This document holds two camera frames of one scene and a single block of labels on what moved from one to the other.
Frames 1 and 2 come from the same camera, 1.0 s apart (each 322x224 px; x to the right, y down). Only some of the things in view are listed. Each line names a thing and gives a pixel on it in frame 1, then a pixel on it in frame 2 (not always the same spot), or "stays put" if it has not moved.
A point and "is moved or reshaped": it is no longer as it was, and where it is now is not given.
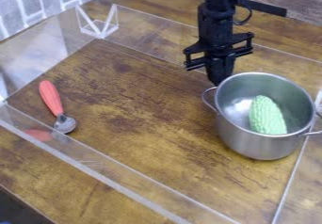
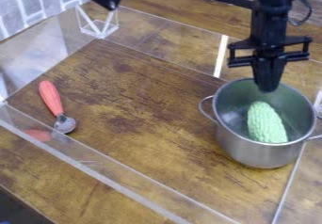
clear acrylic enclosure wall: x=152 y=192 stays put
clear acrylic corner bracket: x=97 y=27 stays put
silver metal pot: x=231 y=101 is moved or reshaped
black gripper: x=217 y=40 -> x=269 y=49
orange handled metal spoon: x=65 y=123 stays put
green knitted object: x=267 y=116 is moved or reshaped
